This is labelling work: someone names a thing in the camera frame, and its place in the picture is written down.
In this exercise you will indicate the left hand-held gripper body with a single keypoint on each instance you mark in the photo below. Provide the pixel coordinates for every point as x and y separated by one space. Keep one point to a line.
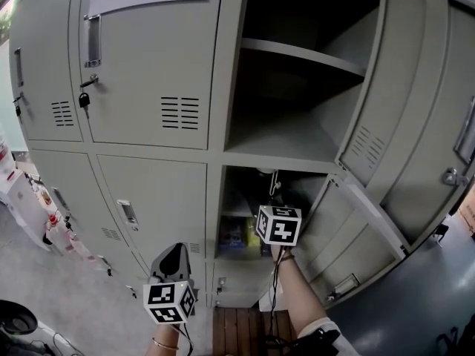
163 299

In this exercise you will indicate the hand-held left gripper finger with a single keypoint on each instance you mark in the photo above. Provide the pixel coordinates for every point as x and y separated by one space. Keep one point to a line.
185 265
159 265

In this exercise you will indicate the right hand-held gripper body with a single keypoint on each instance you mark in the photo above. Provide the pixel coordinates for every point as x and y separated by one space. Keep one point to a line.
278 228

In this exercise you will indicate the grey metal locker cabinet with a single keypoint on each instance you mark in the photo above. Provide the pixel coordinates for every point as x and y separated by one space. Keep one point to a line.
148 87

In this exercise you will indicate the person's right forearm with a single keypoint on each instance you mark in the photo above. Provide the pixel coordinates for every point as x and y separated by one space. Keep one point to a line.
297 291

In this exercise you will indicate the person's left forearm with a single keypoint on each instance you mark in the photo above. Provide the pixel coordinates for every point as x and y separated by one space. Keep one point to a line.
165 330

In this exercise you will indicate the brown wrist band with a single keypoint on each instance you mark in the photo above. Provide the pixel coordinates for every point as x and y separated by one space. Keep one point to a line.
287 258

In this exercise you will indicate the wooden step platform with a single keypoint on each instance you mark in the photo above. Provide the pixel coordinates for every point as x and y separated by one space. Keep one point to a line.
237 332

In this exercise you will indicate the clear water jug red cap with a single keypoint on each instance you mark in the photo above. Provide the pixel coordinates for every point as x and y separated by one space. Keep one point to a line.
79 247
55 232

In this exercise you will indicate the cluster of small bottles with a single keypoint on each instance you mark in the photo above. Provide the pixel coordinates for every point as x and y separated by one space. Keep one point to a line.
46 198

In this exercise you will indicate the person's light shirt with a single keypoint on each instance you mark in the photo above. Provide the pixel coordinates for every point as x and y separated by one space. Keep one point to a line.
349 349

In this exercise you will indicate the black round object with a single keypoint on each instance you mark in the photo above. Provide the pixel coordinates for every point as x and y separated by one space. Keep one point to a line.
18 321

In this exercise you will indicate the small black stand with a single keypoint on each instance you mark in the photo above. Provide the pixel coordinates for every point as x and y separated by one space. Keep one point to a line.
441 232

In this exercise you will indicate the large water bottle red label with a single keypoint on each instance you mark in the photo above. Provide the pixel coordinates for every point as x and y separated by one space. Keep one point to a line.
5 154

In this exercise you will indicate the cardboard box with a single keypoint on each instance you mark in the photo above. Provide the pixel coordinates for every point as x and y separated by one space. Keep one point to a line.
468 217

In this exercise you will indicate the black office chair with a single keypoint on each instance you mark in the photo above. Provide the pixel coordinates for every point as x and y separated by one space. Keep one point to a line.
460 343

